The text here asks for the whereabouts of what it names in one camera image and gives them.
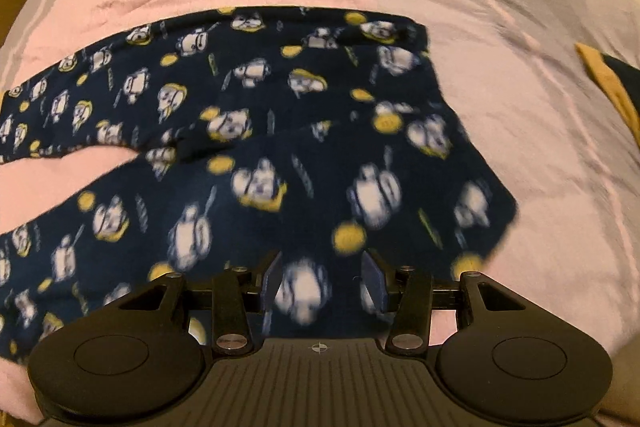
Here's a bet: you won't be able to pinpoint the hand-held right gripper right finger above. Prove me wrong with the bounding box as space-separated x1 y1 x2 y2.
361 250 532 356

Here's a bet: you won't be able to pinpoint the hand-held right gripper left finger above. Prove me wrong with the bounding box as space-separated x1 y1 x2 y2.
103 250 285 355

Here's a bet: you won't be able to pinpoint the navy printed pajama pants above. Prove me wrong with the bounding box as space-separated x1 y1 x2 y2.
0 5 519 364

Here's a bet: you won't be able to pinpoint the pink and grey bedsheet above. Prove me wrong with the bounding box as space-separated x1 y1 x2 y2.
0 0 640 425

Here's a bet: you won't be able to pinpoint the navy garment with yellow trim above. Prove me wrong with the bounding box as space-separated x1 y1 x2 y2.
575 42 640 136

